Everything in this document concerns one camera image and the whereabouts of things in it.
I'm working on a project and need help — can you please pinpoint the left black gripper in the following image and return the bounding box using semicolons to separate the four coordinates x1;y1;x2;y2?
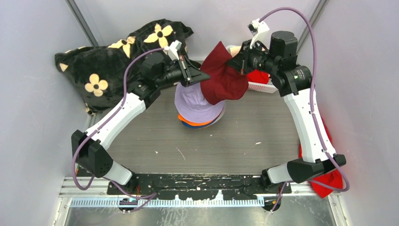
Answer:
155;55;209;88

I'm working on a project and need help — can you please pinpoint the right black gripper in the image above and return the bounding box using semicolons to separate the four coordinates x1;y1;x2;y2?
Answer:
229;38;279;75

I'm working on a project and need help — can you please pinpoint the maroon bucket hat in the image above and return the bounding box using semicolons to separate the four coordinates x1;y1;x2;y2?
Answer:
200;41;248;105

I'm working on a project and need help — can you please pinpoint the lilac bucket hat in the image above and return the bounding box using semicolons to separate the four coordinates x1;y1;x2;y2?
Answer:
174;83;225;123

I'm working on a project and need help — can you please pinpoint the white plastic basket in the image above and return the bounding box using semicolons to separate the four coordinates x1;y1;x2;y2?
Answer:
226;45;279;94

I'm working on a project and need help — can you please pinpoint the orange bucket hat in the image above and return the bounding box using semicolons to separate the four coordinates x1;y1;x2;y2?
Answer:
177;114;217;125

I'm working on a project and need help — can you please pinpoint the blue bucket hat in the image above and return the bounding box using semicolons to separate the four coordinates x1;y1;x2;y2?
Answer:
181;121;215;129

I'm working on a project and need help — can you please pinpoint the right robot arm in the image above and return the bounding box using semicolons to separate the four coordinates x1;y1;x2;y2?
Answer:
228;31;346;194

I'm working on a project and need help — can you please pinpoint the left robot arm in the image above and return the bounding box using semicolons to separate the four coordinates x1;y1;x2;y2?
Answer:
71;48;210;194

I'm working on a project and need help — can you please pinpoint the beige bucket hat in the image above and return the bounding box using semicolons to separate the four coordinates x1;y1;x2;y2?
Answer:
226;45;241;57

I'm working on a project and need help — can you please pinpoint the red bucket hat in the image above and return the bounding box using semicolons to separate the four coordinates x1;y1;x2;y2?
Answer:
247;70;270;84

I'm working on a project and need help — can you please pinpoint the black blanket with cream flowers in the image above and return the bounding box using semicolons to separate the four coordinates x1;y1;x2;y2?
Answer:
54;19;194;115

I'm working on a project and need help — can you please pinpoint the red cloth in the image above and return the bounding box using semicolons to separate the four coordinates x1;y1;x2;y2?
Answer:
297;118;343;199

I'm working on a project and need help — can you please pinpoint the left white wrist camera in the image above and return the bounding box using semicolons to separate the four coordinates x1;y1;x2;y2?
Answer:
164;40;182;61

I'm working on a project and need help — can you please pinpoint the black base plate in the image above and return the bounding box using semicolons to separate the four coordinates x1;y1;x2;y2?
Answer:
126;174;292;201

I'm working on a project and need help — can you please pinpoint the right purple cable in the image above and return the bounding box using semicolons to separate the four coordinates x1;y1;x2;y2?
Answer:
258;7;351;213

